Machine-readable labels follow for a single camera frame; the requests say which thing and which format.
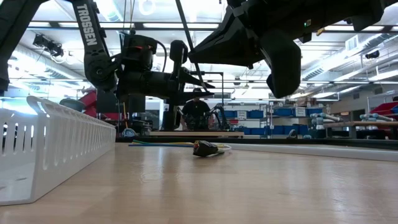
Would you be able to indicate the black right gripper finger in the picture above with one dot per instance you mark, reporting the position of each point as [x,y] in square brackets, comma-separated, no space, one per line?
[283,62]
[236,31]

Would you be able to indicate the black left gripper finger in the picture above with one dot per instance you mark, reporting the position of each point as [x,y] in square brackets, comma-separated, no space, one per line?
[183,97]
[183,79]

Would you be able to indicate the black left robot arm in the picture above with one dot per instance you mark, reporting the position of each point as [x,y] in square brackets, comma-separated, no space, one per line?
[93,40]

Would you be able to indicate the black background robot arm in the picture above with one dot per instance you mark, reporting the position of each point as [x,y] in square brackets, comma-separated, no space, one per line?
[222,118]

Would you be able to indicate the person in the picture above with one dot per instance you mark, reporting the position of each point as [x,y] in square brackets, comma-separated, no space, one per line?
[196,110]

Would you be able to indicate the yellow hanging tag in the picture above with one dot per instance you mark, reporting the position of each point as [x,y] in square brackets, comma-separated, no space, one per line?
[320,31]

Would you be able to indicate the shelf rack with blue bins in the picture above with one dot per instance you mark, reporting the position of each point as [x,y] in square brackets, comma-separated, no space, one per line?
[283,112]

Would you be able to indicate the wooden background table board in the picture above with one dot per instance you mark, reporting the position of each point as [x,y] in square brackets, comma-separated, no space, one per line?
[217,133]

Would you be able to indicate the black monitor screen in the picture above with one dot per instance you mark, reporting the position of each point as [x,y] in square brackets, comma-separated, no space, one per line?
[107,102]

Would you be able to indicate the white ceiling vent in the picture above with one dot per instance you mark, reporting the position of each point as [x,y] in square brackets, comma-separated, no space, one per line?
[351,43]

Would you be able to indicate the grey chair back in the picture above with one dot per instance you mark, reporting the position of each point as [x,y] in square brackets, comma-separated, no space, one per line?
[71,105]

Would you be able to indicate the wooden workbench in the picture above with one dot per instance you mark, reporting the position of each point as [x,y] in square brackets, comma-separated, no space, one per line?
[385,123]

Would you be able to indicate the black gantry frame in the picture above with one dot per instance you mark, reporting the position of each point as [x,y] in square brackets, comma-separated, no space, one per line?
[214,73]

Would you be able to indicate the small black ceiling camera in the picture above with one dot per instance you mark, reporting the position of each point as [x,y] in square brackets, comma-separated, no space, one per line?
[372,54]

